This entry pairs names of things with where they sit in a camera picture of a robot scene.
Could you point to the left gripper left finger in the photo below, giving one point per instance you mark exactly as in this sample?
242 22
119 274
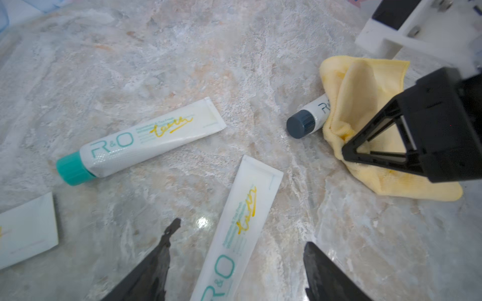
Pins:
147 281

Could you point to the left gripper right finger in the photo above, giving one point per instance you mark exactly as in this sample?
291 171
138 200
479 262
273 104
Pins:
326 281

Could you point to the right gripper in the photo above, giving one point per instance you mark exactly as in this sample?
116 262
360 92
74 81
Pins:
439 123

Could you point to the yellow cleaning cloth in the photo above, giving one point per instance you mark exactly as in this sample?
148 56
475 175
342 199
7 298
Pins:
357 89

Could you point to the teal cap toothpaste tube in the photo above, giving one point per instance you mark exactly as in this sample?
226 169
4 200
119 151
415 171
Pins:
113 153

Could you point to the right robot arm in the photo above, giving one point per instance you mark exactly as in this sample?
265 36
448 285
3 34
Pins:
447 30

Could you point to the toothpaste tube near left arm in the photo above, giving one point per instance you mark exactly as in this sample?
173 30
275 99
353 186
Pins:
28 230

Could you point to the dark green cap toothpaste tube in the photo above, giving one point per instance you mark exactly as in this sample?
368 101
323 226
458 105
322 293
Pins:
244 215

